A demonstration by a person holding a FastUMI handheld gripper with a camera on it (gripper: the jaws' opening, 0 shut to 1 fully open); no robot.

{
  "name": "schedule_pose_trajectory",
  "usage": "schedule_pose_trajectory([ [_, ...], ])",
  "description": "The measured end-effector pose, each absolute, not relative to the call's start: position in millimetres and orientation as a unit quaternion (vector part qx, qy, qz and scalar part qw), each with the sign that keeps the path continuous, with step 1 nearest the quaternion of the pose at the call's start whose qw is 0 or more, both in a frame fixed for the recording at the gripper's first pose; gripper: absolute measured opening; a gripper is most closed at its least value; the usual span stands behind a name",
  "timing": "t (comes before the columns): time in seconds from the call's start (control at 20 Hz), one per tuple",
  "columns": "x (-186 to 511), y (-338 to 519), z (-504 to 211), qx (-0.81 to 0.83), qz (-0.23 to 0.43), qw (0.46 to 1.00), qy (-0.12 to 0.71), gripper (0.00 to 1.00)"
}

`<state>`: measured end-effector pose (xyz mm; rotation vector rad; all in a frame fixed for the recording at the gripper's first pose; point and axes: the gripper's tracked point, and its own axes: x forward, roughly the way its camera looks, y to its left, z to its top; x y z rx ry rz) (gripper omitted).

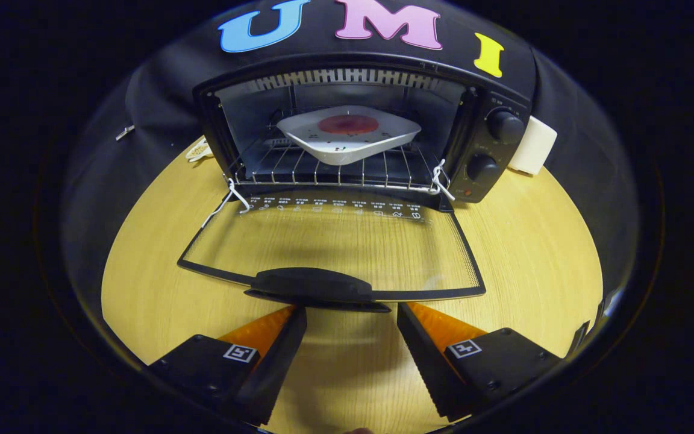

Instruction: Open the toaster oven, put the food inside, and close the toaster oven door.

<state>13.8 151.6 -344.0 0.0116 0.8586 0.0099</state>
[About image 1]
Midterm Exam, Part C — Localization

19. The metal oven rack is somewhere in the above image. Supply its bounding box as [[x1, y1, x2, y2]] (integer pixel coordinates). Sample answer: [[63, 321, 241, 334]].
[[230, 137, 444, 192]]

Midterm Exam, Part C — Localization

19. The white square plate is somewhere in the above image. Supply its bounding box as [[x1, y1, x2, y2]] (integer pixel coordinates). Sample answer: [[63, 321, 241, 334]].
[[276, 105, 422, 166]]

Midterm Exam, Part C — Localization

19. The pink ham slice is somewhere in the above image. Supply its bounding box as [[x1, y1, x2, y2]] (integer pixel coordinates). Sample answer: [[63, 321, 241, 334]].
[[317, 115, 380, 136]]

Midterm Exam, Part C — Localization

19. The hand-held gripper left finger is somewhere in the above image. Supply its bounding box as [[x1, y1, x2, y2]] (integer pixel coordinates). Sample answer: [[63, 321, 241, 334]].
[[148, 305, 308, 426]]

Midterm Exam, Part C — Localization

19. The black backdrop cloth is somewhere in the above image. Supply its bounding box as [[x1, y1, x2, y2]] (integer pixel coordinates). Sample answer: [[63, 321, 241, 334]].
[[61, 0, 640, 314]]

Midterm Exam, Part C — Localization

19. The white toaster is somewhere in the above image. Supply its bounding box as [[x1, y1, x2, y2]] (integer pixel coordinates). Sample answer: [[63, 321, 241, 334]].
[[507, 115, 558, 176]]

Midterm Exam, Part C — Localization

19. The small white snack dish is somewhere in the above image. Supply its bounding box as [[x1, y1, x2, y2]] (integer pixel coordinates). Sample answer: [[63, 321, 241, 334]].
[[186, 137, 214, 163]]

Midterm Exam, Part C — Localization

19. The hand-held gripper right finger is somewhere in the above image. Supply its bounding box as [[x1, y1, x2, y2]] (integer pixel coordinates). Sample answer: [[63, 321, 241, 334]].
[[396, 302, 564, 423]]

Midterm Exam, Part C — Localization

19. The black toaster oven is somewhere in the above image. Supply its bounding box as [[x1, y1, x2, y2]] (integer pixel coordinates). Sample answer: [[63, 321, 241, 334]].
[[177, 53, 533, 313]]

